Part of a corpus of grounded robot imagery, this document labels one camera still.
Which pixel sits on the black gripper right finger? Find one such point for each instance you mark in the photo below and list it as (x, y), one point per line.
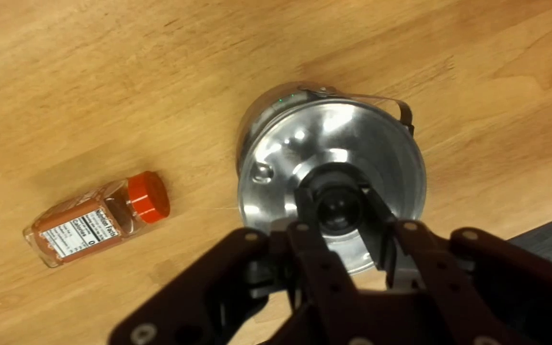
(467, 288)

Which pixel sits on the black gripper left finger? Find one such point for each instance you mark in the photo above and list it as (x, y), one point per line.
(216, 294)

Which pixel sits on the steel teapot lid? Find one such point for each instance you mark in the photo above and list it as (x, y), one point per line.
(333, 173)

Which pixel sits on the steel teapot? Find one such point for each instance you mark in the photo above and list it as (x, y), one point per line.
(325, 146)

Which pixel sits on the orange-capped spice bottle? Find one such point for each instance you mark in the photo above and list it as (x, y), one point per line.
(97, 219)

